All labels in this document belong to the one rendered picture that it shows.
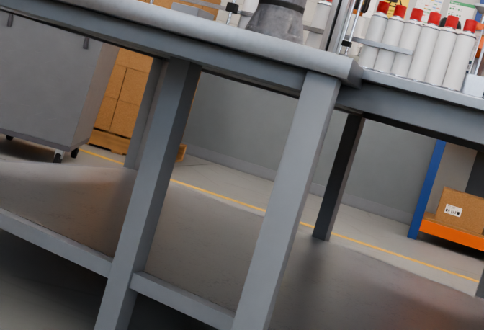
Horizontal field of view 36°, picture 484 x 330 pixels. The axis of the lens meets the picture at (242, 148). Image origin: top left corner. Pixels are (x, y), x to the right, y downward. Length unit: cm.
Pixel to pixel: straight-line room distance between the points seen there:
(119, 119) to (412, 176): 260
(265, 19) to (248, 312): 72
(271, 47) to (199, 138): 557
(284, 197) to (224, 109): 550
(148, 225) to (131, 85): 383
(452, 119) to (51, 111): 298
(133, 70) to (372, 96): 413
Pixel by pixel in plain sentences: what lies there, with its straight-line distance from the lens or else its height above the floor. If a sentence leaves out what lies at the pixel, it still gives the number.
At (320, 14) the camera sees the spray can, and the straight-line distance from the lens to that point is 230.
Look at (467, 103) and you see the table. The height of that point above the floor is 82.
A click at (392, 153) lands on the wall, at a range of 661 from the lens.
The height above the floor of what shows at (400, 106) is 78.
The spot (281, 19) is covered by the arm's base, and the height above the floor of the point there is 91.
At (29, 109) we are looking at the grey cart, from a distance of 424.
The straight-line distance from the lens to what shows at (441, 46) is 218.
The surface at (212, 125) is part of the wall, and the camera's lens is 692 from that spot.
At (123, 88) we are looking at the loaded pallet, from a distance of 562.
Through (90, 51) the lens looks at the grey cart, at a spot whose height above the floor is 69.
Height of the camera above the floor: 72
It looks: 4 degrees down
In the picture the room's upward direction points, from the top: 16 degrees clockwise
